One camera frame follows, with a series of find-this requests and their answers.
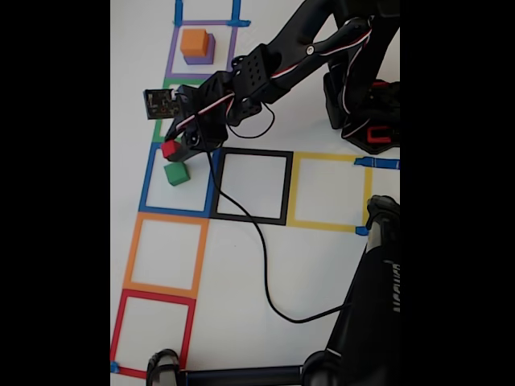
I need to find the green block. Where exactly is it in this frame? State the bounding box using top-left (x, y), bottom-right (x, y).
top-left (163, 161), bottom-right (190, 187)

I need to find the orange block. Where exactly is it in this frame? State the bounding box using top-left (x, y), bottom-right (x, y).
top-left (179, 27), bottom-right (210, 57)

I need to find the purple block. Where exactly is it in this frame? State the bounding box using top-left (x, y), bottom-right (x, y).
top-left (183, 34), bottom-right (216, 65)

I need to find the green square frame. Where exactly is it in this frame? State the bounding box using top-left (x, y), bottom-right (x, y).
top-left (152, 78), bottom-right (222, 146)

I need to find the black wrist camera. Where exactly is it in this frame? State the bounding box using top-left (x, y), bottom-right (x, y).
top-left (143, 88), bottom-right (181, 121)

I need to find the purple square frame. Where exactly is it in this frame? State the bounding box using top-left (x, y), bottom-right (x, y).
top-left (164, 19), bottom-right (238, 81)

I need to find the blue square frame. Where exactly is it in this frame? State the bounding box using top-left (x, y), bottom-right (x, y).
top-left (138, 142), bottom-right (221, 219)

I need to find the black square frame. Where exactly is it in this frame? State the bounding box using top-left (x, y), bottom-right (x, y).
top-left (209, 147), bottom-right (294, 226)

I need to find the orange square frame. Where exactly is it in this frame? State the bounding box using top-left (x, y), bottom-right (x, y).
top-left (122, 211), bottom-right (210, 299)

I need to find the yellow square frame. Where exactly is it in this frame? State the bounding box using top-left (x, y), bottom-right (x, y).
top-left (286, 151), bottom-right (373, 234)

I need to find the black camera cable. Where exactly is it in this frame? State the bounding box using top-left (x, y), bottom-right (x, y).
top-left (200, 144), bottom-right (355, 323)

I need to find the red square frame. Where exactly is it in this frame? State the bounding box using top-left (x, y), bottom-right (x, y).
top-left (109, 288), bottom-right (197, 381)

